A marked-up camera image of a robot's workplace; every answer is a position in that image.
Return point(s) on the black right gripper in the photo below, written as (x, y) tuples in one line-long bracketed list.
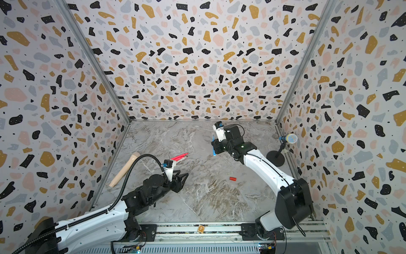
[(216, 145)]

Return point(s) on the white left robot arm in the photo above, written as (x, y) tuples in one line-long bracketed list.
[(112, 223)]

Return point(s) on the aluminium corner post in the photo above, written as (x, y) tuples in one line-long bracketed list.
[(313, 108), (63, 8)]

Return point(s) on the pink highlighter pen lower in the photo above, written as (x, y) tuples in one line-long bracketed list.
[(177, 159)]

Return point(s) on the pink highlighter pen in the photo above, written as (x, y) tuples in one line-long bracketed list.
[(177, 159), (184, 154)]

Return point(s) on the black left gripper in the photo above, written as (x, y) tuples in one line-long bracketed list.
[(178, 184)]

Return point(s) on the beige toy microphone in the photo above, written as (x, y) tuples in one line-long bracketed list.
[(124, 169)]

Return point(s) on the aluminium corner post right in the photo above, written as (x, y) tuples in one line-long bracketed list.
[(313, 108)]

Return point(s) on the small brown tag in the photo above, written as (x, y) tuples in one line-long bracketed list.
[(201, 229)]

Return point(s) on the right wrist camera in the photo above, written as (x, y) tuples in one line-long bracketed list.
[(228, 132)]

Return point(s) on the blue toy microphone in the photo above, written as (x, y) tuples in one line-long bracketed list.
[(290, 138)]

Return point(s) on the pink highlighter pen upper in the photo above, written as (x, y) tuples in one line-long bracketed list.
[(184, 154)]

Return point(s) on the aluminium corner post left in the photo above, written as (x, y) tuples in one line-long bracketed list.
[(63, 8)]

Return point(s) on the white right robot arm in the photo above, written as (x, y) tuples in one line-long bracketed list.
[(293, 198)]

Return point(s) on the blue highlighter pen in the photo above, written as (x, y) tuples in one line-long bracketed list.
[(212, 143)]

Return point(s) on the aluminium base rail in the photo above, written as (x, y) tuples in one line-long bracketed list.
[(221, 238)]

